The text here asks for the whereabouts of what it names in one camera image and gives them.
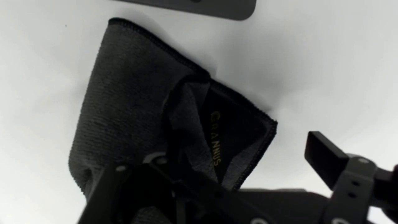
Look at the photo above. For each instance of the black cloth napkin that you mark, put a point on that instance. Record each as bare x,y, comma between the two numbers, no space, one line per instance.
125,104

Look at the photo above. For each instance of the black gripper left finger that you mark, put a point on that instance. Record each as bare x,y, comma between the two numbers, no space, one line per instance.
172,151

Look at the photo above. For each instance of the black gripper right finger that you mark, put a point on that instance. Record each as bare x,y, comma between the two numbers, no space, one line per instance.
325,160

